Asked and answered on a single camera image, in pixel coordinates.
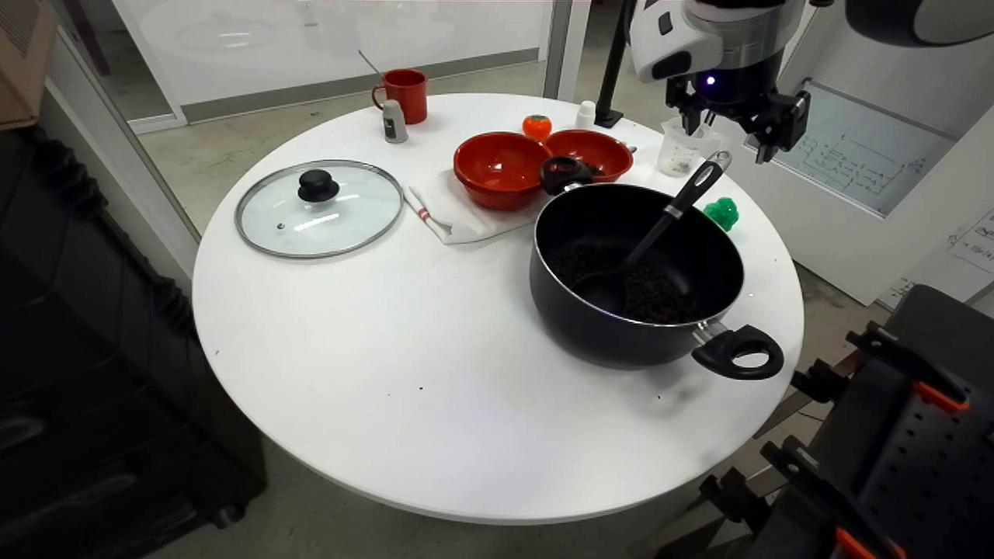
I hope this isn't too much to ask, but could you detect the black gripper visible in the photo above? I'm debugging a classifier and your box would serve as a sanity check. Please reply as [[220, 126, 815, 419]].
[[661, 45, 815, 166]]

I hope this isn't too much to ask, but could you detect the black spoon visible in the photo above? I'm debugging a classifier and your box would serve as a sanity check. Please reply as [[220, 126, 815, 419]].
[[617, 149, 733, 277]]

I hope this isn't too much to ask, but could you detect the red bowl with dark contents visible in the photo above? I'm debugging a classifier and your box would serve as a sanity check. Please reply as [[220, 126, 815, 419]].
[[541, 129, 636, 187]]

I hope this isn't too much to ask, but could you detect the black cooking pot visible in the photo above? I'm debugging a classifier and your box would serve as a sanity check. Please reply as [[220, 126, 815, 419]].
[[527, 154, 784, 381]]

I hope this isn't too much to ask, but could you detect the glass pot lid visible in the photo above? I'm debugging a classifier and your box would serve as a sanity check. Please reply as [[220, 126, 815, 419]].
[[233, 157, 406, 261]]

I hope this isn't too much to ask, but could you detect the clear plastic measuring cup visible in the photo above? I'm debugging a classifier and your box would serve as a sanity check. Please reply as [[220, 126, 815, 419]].
[[655, 116, 723, 180]]

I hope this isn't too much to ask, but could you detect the green toy vegetable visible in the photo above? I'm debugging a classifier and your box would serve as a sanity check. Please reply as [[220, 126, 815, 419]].
[[701, 195, 742, 232]]

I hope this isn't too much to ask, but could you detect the black tripod stand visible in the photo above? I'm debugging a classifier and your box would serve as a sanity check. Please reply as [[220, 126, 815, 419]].
[[592, 0, 641, 132]]

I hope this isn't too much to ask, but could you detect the white panel with printed sheet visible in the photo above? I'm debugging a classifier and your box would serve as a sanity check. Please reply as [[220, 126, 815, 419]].
[[710, 41, 994, 308]]

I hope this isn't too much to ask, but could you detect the small orange toy fruit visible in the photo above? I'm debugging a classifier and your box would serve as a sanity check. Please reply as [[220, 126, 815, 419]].
[[518, 112, 556, 145]]

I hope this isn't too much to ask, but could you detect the empty red bowl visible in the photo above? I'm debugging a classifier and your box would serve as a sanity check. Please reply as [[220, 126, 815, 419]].
[[451, 132, 553, 215]]

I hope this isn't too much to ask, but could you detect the black orange bar clamp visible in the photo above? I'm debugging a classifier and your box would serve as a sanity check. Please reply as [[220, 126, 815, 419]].
[[696, 435, 910, 559], [789, 320, 974, 415]]

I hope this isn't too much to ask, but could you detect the red mug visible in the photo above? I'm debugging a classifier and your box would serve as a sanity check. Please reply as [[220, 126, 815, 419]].
[[369, 64, 430, 129]]

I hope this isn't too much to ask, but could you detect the small grey shaker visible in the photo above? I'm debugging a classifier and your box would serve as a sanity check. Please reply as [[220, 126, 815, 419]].
[[380, 98, 409, 145]]

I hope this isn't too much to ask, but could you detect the thin stick in mug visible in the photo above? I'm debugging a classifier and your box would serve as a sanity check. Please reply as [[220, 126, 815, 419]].
[[353, 47, 387, 82]]

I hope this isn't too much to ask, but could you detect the black perforated workbench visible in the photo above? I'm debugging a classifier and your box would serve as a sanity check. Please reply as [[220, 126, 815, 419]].
[[661, 284, 994, 559]]

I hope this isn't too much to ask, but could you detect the brown cardboard box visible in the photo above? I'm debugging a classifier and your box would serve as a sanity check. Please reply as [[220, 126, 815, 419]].
[[0, 0, 59, 134]]

